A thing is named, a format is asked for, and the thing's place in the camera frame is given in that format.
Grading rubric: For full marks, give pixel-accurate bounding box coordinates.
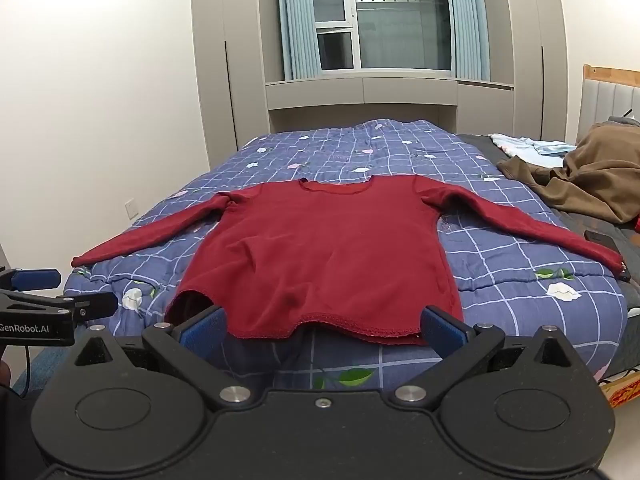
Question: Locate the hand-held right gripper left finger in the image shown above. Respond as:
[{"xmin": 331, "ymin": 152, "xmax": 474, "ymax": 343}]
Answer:
[{"xmin": 70, "ymin": 306, "xmax": 257, "ymax": 412}]

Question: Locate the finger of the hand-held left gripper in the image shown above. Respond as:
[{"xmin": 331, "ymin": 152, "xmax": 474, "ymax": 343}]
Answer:
[
  {"xmin": 0, "ymin": 291, "xmax": 119, "ymax": 326},
  {"xmin": 0, "ymin": 269, "xmax": 62, "ymax": 292}
]

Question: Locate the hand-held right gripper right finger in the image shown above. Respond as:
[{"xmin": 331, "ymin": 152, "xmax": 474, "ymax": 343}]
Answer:
[{"xmin": 390, "ymin": 306, "xmax": 581, "ymax": 411}]

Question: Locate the red long-sleeve sweater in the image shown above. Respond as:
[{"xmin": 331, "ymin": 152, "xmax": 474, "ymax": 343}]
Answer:
[{"xmin": 71, "ymin": 175, "xmax": 626, "ymax": 347}]

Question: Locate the teal textured fabric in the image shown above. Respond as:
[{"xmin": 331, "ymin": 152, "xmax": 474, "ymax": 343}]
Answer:
[{"xmin": 12, "ymin": 347, "xmax": 57, "ymax": 396}]

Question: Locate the dark grey bed sheet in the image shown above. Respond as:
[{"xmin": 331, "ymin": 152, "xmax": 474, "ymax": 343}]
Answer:
[{"xmin": 455, "ymin": 132, "xmax": 640, "ymax": 311}]

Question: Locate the black phone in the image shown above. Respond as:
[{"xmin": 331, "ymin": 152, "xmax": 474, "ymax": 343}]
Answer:
[{"xmin": 585, "ymin": 230, "xmax": 618, "ymax": 251}]

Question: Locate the orange patterned box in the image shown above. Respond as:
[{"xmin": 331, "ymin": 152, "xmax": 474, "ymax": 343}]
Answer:
[{"xmin": 600, "ymin": 367, "xmax": 640, "ymax": 411}]

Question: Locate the blue checked floral quilt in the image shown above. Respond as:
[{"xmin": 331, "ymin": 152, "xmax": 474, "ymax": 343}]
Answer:
[{"xmin": 62, "ymin": 120, "xmax": 628, "ymax": 396}]

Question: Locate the light blue patterned cloth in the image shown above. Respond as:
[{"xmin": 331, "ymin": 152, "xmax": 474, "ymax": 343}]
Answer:
[{"xmin": 489, "ymin": 132, "xmax": 578, "ymax": 157}]

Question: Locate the brown garment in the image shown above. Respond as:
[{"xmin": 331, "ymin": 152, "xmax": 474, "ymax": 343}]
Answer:
[{"xmin": 497, "ymin": 121, "xmax": 640, "ymax": 225}]

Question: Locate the beige window sill cabinet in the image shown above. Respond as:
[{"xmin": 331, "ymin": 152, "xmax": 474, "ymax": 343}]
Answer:
[{"xmin": 265, "ymin": 72, "xmax": 516, "ymax": 133}]

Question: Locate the beige tall wardrobe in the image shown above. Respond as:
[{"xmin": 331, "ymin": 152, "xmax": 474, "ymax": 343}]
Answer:
[
  {"xmin": 190, "ymin": 0, "xmax": 273, "ymax": 171},
  {"xmin": 502, "ymin": 0, "xmax": 568, "ymax": 143}
]

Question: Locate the padded wooden headboard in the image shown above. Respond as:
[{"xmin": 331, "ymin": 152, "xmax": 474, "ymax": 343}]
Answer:
[{"xmin": 575, "ymin": 64, "xmax": 640, "ymax": 146}]

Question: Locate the light blue curtain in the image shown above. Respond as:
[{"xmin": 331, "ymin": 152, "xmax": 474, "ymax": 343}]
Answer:
[
  {"xmin": 276, "ymin": 0, "xmax": 321, "ymax": 81},
  {"xmin": 442, "ymin": 0, "xmax": 491, "ymax": 83}
]

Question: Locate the white-framed window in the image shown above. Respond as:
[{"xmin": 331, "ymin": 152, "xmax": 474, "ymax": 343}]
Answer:
[{"xmin": 307, "ymin": 0, "xmax": 453, "ymax": 72}]

